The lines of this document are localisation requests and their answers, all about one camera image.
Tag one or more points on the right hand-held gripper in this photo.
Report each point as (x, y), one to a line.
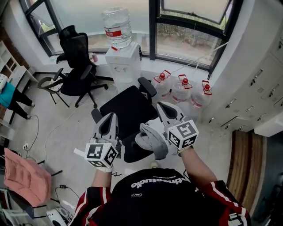
(183, 134)

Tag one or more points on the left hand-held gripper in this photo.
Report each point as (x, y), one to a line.
(99, 154)

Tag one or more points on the black low-back office chair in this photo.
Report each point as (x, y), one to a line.
(128, 108)

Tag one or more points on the grey clothes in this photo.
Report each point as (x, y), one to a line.
(152, 141)

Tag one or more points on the person's right forearm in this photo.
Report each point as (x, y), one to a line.
(196, 167)

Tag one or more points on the person's left forearm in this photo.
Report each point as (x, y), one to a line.
(101, 179)

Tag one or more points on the small dark cushioned chair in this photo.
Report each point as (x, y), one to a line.
(55, 83)

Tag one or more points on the black mesh headrest office chair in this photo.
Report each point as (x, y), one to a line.
(75, 50)

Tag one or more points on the white wrist cuff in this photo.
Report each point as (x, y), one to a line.
(105, 170)

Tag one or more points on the person's shoe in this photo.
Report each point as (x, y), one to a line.
(154, 165)

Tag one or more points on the white water dispenser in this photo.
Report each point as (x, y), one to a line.
(122, 66)

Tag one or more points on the pink cup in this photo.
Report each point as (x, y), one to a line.
(95, 57)

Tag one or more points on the grey metal lockers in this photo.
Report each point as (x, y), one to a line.
(254, 92)

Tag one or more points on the person's black red jersey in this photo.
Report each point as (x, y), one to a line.
(159, 205)

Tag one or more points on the small grey device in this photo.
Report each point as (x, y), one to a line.
(63, 212)

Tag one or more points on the pink padded jacket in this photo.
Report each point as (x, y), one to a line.
(26, 176)

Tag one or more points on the brown wooden planks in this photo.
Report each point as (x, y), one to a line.
(245, 170)

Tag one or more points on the large clear water bottle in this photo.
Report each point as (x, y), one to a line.
(116, 24)

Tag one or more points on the white shelf unit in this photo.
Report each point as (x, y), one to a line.
(8, 61)

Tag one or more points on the black window frame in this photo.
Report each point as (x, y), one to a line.
(153, 28)

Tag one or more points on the black metal frame chair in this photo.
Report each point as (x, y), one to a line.
(30, 212)

